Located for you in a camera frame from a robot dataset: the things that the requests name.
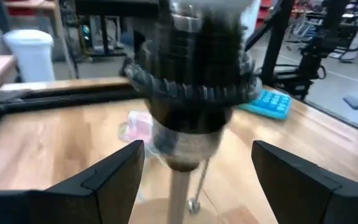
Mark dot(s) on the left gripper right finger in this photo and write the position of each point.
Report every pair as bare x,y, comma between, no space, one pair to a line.
306,193

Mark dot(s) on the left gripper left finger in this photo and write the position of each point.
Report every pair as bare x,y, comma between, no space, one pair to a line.
89,196

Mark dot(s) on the pink white power plug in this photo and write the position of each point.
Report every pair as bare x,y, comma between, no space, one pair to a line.
140,126

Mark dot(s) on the teal calculator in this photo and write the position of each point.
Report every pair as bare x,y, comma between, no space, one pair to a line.
267,104

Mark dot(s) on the white tower fan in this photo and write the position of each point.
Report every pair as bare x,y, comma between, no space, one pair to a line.
30,56

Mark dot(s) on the black aluminium table frame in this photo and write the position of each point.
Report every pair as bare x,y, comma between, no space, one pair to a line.
57,98

